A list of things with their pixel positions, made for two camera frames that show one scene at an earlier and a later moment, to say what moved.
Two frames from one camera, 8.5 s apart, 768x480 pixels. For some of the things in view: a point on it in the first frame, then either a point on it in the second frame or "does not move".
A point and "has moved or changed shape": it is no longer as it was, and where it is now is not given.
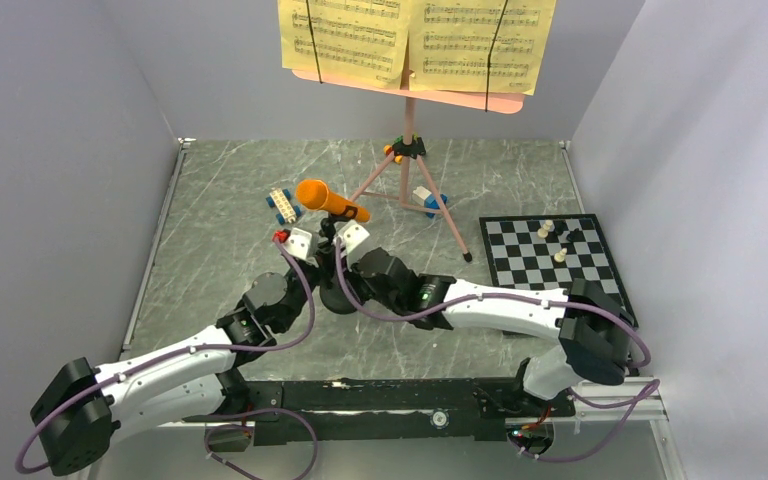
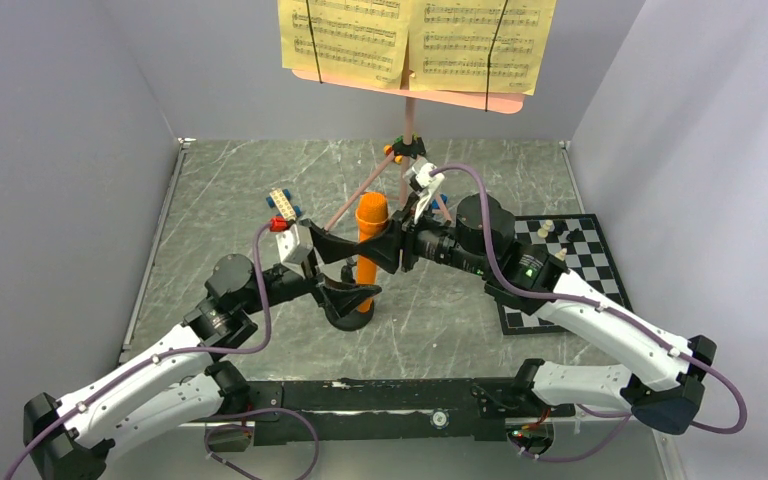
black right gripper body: (365, 293) → (428, 238)
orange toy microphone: (315, 195) → (371, 215)
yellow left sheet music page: (354, 39) does not move
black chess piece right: (576, 235) does not move
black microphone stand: (334, 295) has moved or changed shape
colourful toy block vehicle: (402, 150) does not move
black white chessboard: (550, 252) does not move
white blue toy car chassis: (280, 200) does not move
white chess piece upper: (543, 232) does not move
